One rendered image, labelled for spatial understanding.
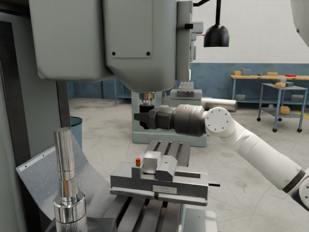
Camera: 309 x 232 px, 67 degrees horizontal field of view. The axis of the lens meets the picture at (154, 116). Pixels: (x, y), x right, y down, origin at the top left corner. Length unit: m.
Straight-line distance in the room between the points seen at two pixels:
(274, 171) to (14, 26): 0.79
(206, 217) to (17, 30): 0.90
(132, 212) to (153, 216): 0.07
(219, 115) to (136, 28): 0.30
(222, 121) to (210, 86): 6.65
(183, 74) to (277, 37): 6.82
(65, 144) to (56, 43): 0.38
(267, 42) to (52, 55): 6.94
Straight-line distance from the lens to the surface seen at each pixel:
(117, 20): 0.63
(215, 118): 0.60
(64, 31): 0.67
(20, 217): 0.90
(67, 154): 0.36
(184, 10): 0.68
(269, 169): 0.61
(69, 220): 0.40
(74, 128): 2.89
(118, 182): 0.88
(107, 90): 7.85
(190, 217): 0.97
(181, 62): 0.67
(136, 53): 0.61
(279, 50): 7.46
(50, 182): 0.89
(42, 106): 0.89
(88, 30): 0.64
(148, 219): 0.78
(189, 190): 0.83
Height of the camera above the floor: 1.41
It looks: 15 degrees down
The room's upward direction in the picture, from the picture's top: straight up
